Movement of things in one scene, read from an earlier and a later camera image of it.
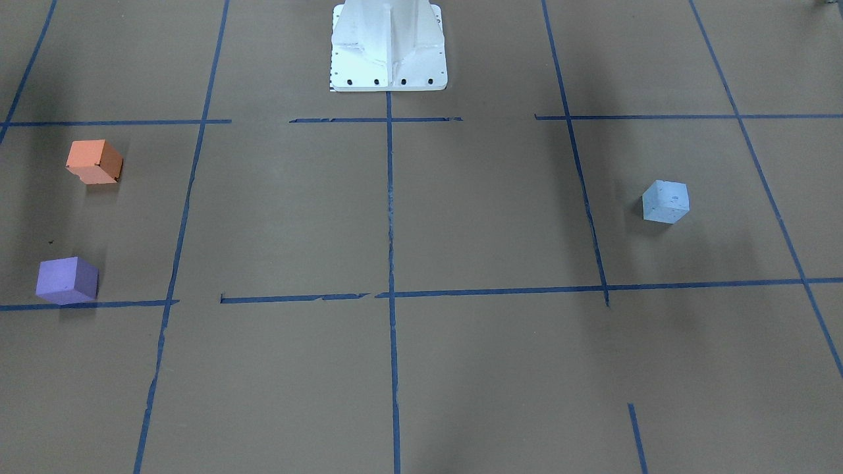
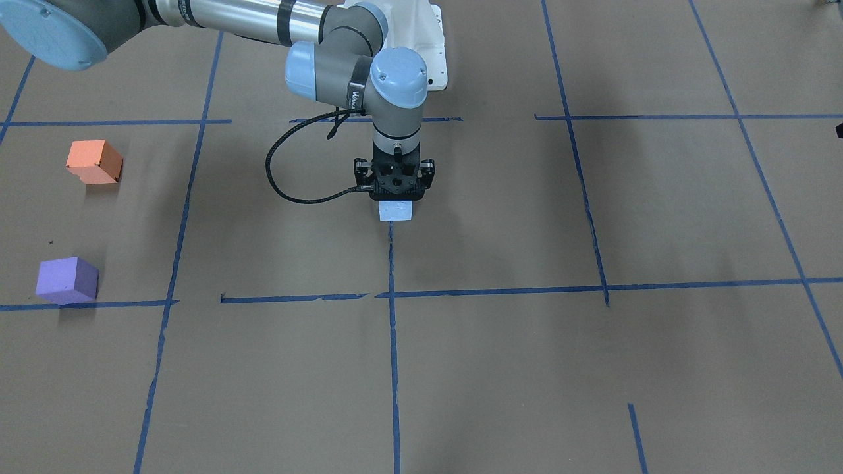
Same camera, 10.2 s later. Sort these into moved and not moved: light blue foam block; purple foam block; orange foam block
Moved: light blue foam block
Not moved: purple foam block; orange foam block
